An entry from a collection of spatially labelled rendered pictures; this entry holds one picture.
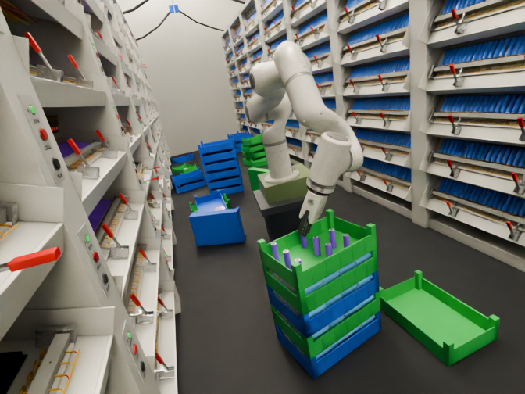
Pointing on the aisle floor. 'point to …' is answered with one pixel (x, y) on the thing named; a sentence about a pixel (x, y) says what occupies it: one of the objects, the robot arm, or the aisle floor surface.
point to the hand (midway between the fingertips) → (305, 227)
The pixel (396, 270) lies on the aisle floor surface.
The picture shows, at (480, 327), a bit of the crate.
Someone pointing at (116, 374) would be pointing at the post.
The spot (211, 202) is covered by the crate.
